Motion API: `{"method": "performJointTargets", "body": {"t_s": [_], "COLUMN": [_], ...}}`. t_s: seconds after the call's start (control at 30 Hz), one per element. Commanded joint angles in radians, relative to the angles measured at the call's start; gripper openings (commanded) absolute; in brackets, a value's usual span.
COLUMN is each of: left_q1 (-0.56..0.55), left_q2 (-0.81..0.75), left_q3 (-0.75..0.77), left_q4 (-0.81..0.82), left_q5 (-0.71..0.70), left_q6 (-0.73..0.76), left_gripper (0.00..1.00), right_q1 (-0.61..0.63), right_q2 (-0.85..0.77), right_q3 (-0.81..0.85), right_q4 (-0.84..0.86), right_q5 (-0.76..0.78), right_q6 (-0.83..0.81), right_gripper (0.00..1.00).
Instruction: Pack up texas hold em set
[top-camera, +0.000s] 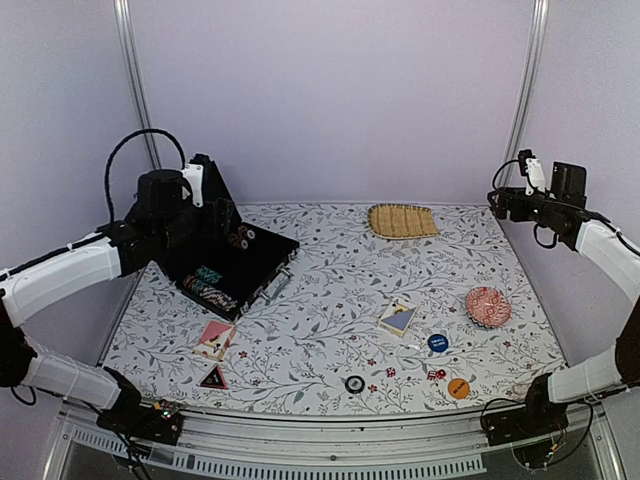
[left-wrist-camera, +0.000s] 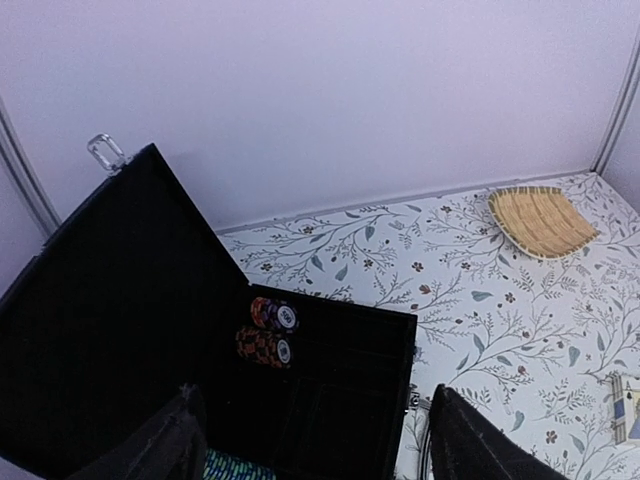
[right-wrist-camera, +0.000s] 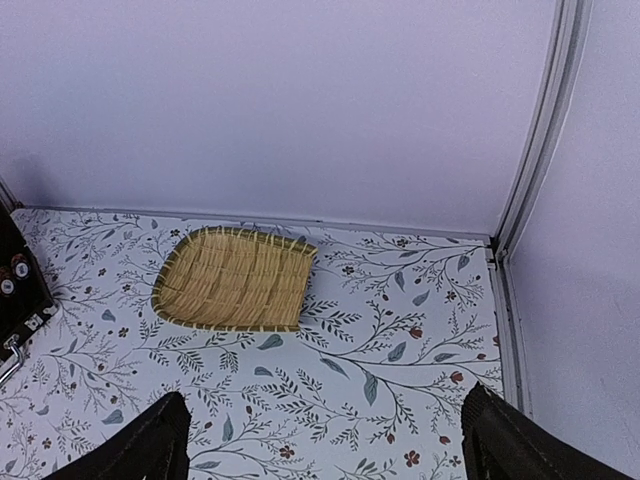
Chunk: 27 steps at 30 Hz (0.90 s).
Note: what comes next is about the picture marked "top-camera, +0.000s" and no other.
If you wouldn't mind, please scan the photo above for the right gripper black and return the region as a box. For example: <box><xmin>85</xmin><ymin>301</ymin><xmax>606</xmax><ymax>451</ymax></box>
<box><xmin>489</xmin><ymin>186</ymin><xmax>564</xmax><ymax>228</ymax></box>

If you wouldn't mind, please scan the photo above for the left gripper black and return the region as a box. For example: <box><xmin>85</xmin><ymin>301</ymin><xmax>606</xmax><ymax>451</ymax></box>
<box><xmin>158</xmin><ymin>196</ymin><xmax>235</xmax><ymax>252</ymax></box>

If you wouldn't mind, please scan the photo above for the black poker case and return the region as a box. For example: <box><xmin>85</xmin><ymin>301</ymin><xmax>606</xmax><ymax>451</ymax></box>
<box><xmin>159</xmin><ymin>218</ymin><xmax>300</xmax><ymax>321</ymax></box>

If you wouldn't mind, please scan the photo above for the red card deck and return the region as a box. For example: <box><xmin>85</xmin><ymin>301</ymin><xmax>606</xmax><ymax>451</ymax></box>
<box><xmin>194</xmin><ymin>320</ymin><xmax>236</xmax><ymax>361</ymax></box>

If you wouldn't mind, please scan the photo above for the black triangle card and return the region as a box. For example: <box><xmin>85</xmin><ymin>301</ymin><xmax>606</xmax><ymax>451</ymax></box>
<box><xmin>198</xmin><ymin>365</ymin><xmax>228</xmax><ymax>390</ymax></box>

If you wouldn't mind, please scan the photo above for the blue card deck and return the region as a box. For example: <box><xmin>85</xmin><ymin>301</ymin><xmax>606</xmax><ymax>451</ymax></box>
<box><xmin>377</xmin><ymin>298</ymin><xmax>418</xmax><ymax>337</ymax></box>

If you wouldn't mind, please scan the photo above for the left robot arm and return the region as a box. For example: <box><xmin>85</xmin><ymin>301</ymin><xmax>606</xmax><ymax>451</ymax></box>
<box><xmin>1</xmin><ymin>154</ymin><xmax>234</xmax><ymax>434</ymax></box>

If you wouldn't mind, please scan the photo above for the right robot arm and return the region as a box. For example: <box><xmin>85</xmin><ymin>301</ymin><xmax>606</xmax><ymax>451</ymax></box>
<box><xmin>501</xmin><ymin>162</ymin><xmax>639</xmax><ymax>366</ymax></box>

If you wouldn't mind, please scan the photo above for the dark chip stack 100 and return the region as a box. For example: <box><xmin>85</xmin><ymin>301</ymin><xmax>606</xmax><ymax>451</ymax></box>
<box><xmin>229</xmin><ymin>225</ymin><xmax>248</xmax><ymax>249</ymax></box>

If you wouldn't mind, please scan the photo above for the green chip row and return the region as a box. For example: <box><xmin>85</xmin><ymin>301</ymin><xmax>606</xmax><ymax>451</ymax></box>
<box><xmin>195</xmin><ymin>265</ymin><xmax>222</xmax><ymax>284</ymax></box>

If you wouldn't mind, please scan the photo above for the red patterned bowl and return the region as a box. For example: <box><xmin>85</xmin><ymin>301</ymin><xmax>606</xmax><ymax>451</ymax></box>
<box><xmin>465</xmin><ymin>286</ymin><xmax>512</xmax><ymax>330</ymax></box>

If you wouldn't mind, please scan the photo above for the woven bamboo tray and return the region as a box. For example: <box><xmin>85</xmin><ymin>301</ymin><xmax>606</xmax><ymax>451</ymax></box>
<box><xmin>367</xmin><ymin>204</ymin><xmax>439</xmax><ymax>240</ymax></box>

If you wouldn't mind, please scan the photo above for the blue small blind button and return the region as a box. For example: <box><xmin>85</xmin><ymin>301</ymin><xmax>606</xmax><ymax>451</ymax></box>
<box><xmin>427</xmin><ymin>334</ymin><xmax>449</xmax><ymax>353</ymax></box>

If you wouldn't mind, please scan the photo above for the red dice pair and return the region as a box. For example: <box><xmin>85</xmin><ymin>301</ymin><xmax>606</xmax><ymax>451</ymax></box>
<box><xmin>427</xmin><ymin>369</ymin><xmax>447</xmax><ymax>382</ymax></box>

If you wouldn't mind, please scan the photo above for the orange big blind button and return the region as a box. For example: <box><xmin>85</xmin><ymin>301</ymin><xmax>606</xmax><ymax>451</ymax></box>
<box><xmin>447</xmin><ymin>378</ymin><xmax>471</xmax><ymax>400</ymax></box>

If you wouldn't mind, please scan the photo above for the black white dealer button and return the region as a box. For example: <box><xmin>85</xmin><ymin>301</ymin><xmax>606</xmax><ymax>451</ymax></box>
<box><xmin>344</xmin><ymin>375</ymin><xmax>365</xmax><ymax>394</ymax></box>

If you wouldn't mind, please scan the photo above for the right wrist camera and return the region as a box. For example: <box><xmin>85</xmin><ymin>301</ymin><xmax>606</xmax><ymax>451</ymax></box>
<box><xmin>517</xmin><ymin>149</ymin><xmax>546</xmax><ymax>196</ymax></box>

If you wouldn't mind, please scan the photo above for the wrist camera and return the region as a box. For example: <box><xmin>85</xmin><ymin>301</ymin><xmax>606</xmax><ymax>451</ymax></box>
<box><xmin>517</xmin><ymin>149</ymin><xmax>546</xmax><ymax>196</ymax></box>
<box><xmin>181</xmin><ymin>155</ymin><xmax>205</xmax><ymax>208</ymax></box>

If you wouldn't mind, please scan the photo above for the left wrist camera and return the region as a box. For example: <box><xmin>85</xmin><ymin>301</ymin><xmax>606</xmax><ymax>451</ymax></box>
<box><xmin>181</xmin><ymin>155</ymin><xmax>205</xmax><ymax>208</ymax></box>

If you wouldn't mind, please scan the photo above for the right aluminium post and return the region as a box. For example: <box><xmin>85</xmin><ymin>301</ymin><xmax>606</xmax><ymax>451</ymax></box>
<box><xmin>504</xmin><ymin>0</ymin><xmax>549</xmax><ymax>161</ymax></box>

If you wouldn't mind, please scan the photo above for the aluminium post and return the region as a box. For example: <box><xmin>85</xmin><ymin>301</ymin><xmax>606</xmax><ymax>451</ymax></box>
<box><xmin>112</xmin><ymin>0</ymin><xmax>162</xmax><ymax>171</ymax></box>
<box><xmin>504</xmin><ymin>0</ymin><xmax>549</xmax><ymax>161</ymax></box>

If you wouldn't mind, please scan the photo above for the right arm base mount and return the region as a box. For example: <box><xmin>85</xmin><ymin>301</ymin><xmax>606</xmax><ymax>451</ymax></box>
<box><xmin>479</xmin><ymin>398</ymin><xmax>569</xmax><ymax>446</ymax></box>

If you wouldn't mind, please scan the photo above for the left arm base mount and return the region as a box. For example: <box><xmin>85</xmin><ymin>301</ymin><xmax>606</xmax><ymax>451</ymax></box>
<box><xmin>97</xmin><ymin>400</ymin><xmax>184</xmax><ymax>446</ymax></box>

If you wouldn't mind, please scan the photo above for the left aluminium post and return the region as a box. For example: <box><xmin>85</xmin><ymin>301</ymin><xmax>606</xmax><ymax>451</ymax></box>
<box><xmin>112</xmin><ymin>0</ymin><xmax>162</xmax><ymax>171</ymax></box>

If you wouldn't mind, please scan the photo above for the front aluminium rail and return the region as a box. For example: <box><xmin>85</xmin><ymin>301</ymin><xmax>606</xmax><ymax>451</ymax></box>
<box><xmin>43</xmin><ymin>402</ymin><xmax>627</xmax><ymax>479</ymax></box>

